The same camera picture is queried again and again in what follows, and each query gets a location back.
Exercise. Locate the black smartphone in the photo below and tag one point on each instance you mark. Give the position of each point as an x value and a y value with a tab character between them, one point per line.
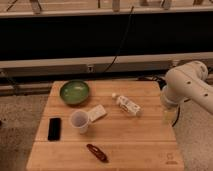
54	129

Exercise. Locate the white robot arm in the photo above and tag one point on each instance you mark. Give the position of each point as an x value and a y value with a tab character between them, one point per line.
186	81

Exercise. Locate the clear plastic bottle white label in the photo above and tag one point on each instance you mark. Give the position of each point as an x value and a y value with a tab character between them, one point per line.
126	104

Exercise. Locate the white plastic cup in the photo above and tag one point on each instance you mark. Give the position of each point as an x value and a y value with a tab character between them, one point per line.
80	121

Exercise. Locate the green bowl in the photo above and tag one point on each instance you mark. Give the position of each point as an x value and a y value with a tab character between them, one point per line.
74	92

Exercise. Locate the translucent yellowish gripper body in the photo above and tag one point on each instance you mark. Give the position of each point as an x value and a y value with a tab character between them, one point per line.
169	115

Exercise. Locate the white rectangular box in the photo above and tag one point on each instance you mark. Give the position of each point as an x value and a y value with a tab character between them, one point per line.
96	113

